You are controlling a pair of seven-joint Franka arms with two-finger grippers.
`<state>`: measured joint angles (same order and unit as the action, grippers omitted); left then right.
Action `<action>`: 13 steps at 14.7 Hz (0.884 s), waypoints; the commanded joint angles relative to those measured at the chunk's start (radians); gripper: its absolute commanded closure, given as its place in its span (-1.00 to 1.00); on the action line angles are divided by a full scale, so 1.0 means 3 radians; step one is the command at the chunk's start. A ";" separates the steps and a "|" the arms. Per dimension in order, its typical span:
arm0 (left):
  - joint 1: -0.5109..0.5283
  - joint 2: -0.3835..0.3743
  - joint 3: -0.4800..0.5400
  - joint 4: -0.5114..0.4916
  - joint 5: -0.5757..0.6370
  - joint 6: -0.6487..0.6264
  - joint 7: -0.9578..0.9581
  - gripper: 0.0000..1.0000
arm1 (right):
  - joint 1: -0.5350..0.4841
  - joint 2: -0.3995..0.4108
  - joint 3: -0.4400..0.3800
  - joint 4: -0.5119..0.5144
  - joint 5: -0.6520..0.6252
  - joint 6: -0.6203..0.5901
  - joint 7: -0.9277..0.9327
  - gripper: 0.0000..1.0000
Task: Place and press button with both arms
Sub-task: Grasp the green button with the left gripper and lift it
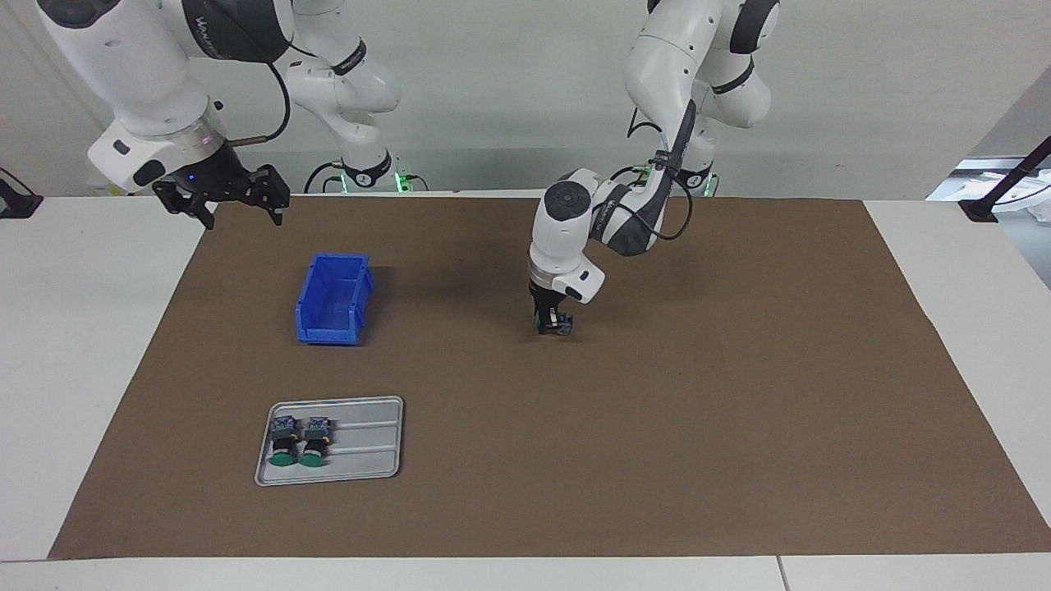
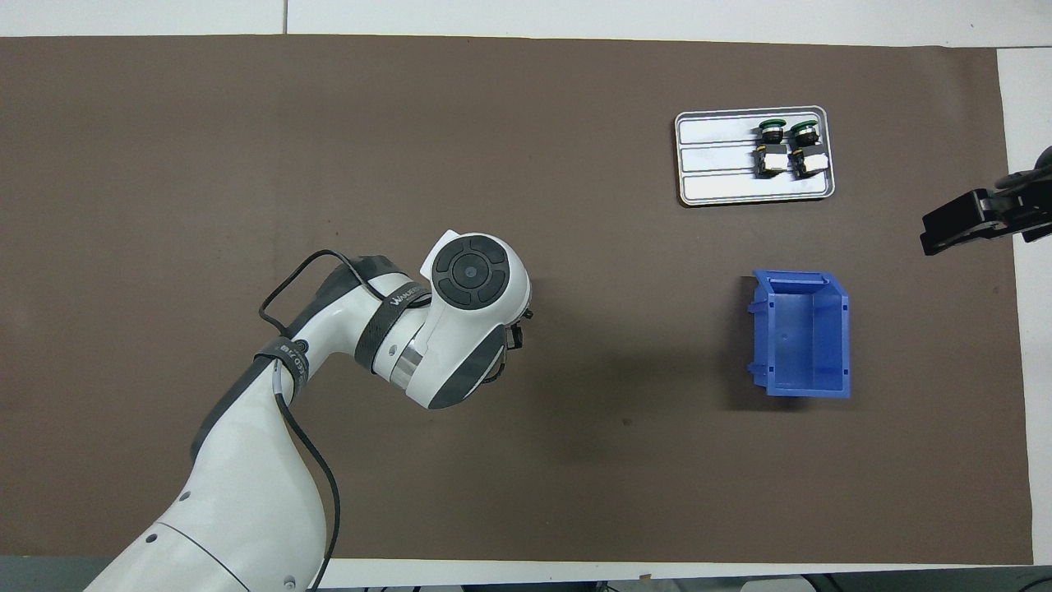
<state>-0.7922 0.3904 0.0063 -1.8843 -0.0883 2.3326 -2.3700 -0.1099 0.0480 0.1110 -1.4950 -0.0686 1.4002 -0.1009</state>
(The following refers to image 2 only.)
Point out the grey metal tray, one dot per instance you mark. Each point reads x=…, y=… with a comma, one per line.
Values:
x=715, y=164

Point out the green push button switch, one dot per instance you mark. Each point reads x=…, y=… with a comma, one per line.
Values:
x=808, y=152
x=771, y=152

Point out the brown paper mat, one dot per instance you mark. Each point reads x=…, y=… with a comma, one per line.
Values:
x=575, y=460

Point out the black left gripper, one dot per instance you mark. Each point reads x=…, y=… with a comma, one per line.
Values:
x=518, y=333

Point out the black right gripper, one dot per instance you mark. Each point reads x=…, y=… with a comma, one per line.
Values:
x=1035, y=201

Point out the blue plastic bin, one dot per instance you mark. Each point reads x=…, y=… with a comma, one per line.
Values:
x=809, y=337

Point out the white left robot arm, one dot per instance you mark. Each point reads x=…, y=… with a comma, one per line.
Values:
x=246, y=477

